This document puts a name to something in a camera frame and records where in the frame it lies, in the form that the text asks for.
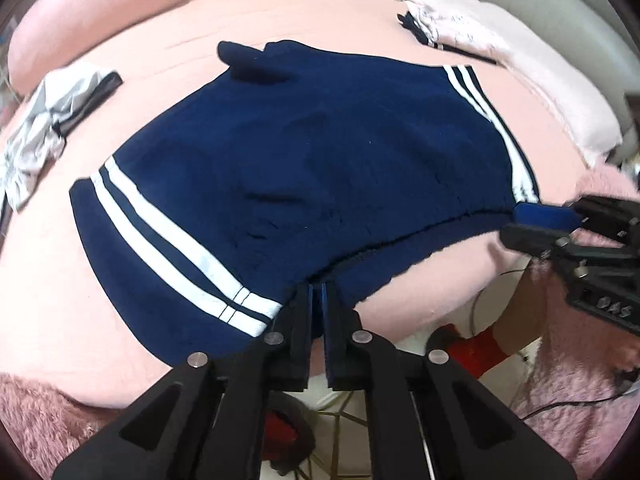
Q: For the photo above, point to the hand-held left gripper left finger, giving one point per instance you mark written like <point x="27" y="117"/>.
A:
<point x="305" y="320"/>

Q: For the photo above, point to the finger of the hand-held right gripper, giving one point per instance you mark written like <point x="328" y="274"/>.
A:
<point x="530" y="240"/>
<point x="542" y="214"/>

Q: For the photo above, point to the red slipper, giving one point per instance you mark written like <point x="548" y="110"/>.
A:
<point x="475" y="350"/>
<point x="287" y="432"/>

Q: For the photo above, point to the pink pillow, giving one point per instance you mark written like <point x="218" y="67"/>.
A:
<point x="90" y="15"/>

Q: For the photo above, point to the folded pink printed pajamas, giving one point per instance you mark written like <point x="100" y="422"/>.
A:
<point x="445" y="27"/>

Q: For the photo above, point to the white shirt with navy trim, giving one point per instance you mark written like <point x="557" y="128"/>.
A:
<point x="45" y="115"/>

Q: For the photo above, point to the bed with pink sheet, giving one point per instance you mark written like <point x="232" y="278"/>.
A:
<point x="165" y="60"/>

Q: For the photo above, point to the grey padded headboard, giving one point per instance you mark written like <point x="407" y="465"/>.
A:
<point x="560" y="5"/>

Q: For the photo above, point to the navy shorts with white stripes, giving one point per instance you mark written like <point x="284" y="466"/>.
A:
<point x="310" y="160"/>

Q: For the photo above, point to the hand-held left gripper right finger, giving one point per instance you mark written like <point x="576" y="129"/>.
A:
<point x="331" y="320"/>

